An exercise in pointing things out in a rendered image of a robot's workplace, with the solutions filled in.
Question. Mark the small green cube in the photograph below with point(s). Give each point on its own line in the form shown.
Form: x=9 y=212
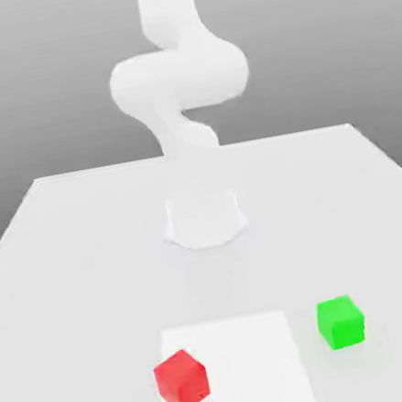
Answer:
x=340 y=323

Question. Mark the small red cube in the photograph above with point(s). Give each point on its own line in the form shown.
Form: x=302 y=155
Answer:
x=182 y=382

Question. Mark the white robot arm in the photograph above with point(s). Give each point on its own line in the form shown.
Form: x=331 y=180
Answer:
x=179 y=78

